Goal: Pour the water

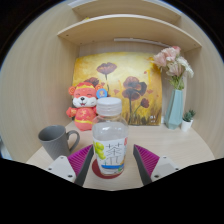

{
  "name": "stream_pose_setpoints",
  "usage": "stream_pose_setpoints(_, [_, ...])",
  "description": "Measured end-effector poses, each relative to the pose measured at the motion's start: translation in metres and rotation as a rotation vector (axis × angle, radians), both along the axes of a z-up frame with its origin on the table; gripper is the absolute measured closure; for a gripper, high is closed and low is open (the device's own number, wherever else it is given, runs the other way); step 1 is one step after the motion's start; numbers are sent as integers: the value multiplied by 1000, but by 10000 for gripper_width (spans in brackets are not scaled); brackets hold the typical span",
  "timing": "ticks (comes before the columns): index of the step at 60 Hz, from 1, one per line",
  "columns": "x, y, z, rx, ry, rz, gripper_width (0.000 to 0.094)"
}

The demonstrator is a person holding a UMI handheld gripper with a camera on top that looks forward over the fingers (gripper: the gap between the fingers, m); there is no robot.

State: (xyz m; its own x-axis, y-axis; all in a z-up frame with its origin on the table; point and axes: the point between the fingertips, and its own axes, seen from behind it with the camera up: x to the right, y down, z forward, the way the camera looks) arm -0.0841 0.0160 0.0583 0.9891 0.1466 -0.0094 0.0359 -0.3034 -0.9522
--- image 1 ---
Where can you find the clear plastic drink bottle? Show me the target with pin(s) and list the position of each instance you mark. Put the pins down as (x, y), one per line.
(110, 136)

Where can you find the pink and white flower bouquet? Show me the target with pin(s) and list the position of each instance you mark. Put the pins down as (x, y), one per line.
(171, 61)

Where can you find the small white potted succulent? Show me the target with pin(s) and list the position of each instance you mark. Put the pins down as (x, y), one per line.
(186, 125)

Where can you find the grey ceramic mug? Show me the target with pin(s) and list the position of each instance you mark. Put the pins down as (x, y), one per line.
(55, 140)

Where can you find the flat round red coaster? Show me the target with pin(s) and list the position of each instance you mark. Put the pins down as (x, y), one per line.
(96, 170)

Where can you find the light wooden shelf unit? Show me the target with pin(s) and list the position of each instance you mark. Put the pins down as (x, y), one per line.
(126, 28)

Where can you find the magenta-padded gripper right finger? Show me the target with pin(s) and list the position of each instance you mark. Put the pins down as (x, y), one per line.
(148, 160)

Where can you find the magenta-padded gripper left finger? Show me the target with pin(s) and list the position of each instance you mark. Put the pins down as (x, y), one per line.
(80, 160)

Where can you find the teal faceted vase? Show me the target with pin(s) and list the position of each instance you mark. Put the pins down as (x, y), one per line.
(174, 111)

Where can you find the yellow poppy flower painting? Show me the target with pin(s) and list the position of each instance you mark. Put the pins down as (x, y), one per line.
(133, 66)

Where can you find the red plush mascot toy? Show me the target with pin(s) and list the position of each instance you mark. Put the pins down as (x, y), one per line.
(84, 110)

